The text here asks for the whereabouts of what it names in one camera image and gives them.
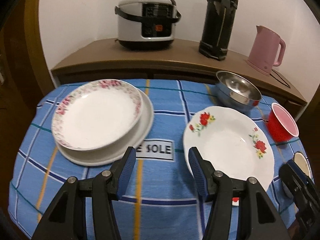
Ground white plate red flowers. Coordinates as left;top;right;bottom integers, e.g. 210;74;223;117
183;106;274;190

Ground pink electric kettle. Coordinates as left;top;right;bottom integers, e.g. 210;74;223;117
246;25;286;75

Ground white plate pink floral rim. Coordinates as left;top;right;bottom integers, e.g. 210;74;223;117
52;79;144;151

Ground brown wooden sideboard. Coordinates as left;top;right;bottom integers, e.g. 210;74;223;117
51;38;307;110

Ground red pink plastic bowl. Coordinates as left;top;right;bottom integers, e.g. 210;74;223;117
266;102;299;142

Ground stainless steel bowl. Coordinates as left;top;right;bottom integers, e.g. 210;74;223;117
216;70;262;113

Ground white enamel bowl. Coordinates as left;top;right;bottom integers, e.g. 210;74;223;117
282;151;311;199

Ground black kettle power cable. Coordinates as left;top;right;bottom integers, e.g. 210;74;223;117
269;69;291;89

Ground white black rice cooker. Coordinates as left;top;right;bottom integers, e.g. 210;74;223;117
114;0;181;51

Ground black tall thermos flask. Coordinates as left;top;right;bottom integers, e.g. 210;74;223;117
199;0;238;61

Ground plain white flat plate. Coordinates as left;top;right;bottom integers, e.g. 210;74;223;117
57;91;154;166

